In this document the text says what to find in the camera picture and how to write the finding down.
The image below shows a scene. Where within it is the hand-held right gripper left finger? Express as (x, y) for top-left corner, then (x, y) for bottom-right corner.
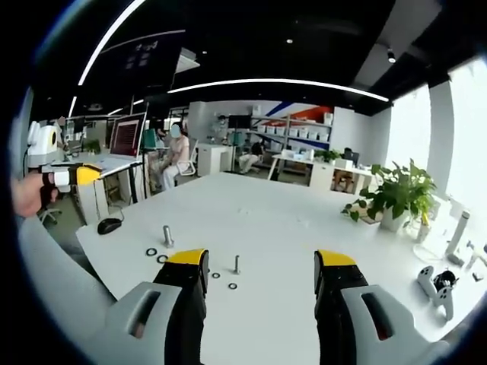
(95, 249), (211, 365)

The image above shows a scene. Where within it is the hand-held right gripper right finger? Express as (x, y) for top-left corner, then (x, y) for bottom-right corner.
(314, 249), (452, 365)

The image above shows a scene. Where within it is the person's left hand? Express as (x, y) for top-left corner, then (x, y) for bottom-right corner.
(11, 174), (60, 219)

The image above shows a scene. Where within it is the white office desk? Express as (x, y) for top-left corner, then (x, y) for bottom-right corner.
(49, 153), (145, 225)

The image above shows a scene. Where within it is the white game controller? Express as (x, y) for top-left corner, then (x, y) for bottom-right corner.
(433, 285), (456, 321)
(415, 265), (438, 298)

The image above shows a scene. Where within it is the black computer mouse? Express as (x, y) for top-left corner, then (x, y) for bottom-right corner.
(97, 217), (123, 236)

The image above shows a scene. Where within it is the computer monitor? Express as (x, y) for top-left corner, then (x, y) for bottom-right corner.
(109, 112), (148, 159)

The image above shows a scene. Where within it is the white office chair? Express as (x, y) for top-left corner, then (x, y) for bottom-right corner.
(175, 138), (200, 178)

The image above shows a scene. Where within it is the white cylinder device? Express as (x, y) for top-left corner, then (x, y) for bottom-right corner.
(444, 210), (472, 264)

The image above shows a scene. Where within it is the green potted plant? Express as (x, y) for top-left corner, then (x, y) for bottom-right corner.
(340, 158), (438, 232)

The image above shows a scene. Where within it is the white cabinet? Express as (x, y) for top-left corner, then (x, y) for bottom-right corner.
(196, 142), (233, 176)

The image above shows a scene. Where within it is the black hanging ceiling sign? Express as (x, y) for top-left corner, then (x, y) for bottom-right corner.
(99, 29), (187, 93)

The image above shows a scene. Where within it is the white desk with drawers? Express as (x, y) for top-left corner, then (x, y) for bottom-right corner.
(267, 151), (377, 191)

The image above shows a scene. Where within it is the storage shelf with white bins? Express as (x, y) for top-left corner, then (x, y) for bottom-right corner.
(249, 113), (335, 154)

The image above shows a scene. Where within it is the curved ceiling light strip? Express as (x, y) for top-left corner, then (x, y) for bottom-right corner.
(167, 78), (391, 103)

